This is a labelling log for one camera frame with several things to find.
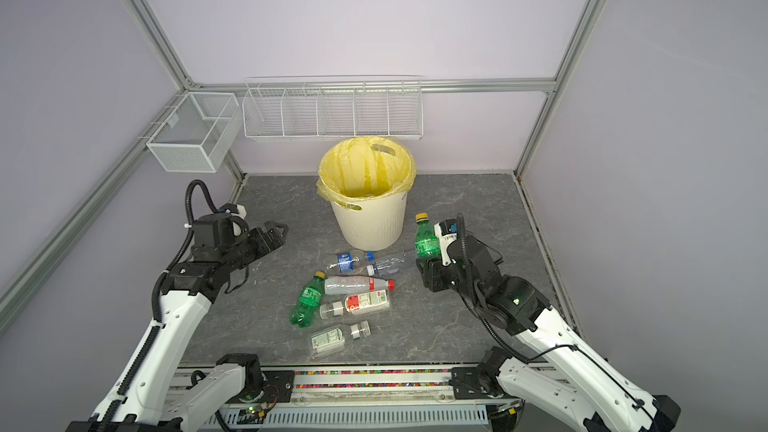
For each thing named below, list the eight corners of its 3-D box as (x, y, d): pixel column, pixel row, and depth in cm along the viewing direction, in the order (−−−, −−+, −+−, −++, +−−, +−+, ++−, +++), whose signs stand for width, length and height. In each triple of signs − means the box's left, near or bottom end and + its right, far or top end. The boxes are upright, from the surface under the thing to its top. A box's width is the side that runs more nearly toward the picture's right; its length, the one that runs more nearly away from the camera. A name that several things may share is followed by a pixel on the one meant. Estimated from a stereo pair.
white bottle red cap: (326, 297, 90) (322, 290, 86) (328, 283, 93) (325, 275, 88) (394, 297, 90) (394, 290, 85) (394, 283, 93) (394, 275, 88)
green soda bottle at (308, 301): (290, 323, 85) (284, 317, 81) (317, 275, 94) (313, 268, 90) (307, 330, 84) (302, 324, 80) (333, 281, 93) (330, 274, 89)
